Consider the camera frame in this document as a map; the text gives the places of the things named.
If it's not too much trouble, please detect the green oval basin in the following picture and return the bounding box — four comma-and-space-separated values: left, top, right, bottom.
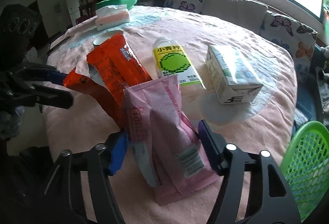
95, 0, 138, 10

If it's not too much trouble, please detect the plain grey cushion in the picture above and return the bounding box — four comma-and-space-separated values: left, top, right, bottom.
202, 0, 268, 34

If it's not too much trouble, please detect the tissue pack pink white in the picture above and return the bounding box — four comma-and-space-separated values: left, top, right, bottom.
95, 5, 130, 31

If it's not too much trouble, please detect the white milk carton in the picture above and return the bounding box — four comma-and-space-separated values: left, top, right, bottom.
206, 45, 263, 104

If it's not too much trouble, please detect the butterfly cushion right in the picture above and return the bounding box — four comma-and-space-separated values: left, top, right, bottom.
260, 11, 317, 83

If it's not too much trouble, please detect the pink snack bag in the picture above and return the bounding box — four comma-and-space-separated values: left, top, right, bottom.
124, 75, 217, 206

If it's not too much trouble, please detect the green plastic mesh basket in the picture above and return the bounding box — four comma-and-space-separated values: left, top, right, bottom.
280, 121, 328, 223

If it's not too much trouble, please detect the orange snack bag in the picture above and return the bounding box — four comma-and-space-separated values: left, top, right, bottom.
63, 34, 152, 128

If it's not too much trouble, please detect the lime drink bottle yellow label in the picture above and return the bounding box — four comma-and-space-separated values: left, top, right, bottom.
152, 37, 205, 91

